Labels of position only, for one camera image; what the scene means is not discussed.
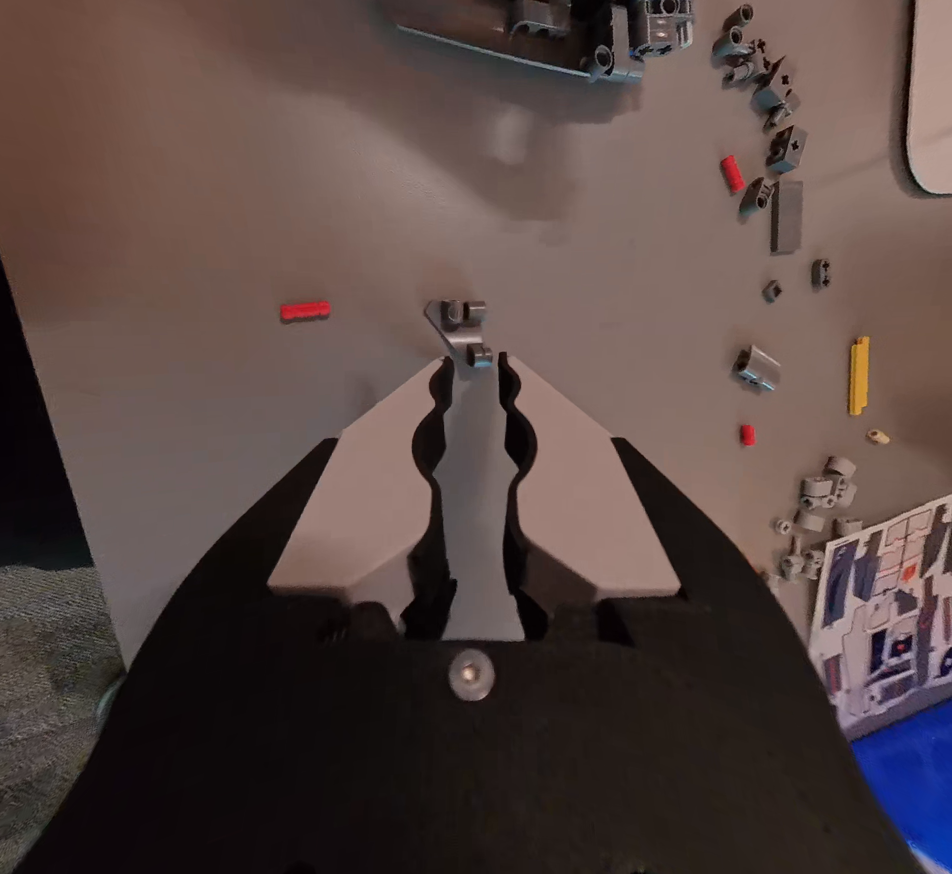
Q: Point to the lego sticker sheet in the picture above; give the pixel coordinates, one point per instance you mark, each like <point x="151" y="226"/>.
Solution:
<point x="892" y="591"/>

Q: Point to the long red lego pin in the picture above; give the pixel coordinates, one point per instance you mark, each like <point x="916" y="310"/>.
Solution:
<point x="305" y="310"/>

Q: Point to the dark grey oval lego piece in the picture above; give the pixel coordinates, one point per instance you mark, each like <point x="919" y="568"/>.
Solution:
<point x="820" y="273"/>

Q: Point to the blue plastic bin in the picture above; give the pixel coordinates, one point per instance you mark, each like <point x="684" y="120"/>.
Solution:
<point x="915" y="799"/>

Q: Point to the pile of light grey connectors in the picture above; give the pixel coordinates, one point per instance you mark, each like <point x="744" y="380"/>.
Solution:
<point x="818" y="495"/>

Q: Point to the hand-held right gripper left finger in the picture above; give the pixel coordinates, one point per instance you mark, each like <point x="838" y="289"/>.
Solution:
<point x="357" y="517"/>

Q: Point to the dark grey flat lego tile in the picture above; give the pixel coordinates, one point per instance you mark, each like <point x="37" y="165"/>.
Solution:
<point x="787" y="216"/>

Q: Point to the cluster of dark grey pieces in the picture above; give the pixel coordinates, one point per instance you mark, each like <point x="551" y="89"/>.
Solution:
<point x="788" y="149"/>

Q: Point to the white metal stand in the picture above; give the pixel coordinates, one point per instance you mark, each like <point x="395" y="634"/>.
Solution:
<point x="933" y="71"/>

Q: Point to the dark grey lego panel piece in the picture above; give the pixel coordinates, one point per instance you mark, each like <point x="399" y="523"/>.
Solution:
<point x="454" y="327"/>

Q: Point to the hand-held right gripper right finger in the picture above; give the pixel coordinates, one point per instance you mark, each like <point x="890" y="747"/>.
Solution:
<point x="587" y="517"/>

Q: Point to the yellow lego axle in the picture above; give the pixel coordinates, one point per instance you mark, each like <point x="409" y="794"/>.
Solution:
<point x="859" y="376"/>

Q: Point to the grey double lego connector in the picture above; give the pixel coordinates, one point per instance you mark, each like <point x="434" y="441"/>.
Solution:
<point x="757" y="368"/>

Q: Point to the small square grey lego piece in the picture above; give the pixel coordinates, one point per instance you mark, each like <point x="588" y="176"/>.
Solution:
<point x="772" y="290"/>

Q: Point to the grey lego pin connector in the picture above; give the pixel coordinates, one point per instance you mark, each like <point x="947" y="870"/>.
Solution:
<point x="755" y="196"/>

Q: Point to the tan lego pin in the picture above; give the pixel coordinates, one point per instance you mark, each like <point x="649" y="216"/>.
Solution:
<point x="877" y="437"/>

